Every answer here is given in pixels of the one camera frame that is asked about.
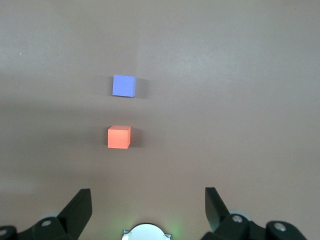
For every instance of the brown table cloth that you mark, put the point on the brown table cloth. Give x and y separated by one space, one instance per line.
225 100

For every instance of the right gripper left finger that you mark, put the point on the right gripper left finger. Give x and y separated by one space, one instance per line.
72 215

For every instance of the purple cube block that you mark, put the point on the purple cube block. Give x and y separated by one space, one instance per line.
123 85

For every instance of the orange cube block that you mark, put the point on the orange cube block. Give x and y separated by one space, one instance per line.
118 137

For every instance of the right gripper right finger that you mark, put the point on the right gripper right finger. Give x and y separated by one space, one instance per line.
217 215

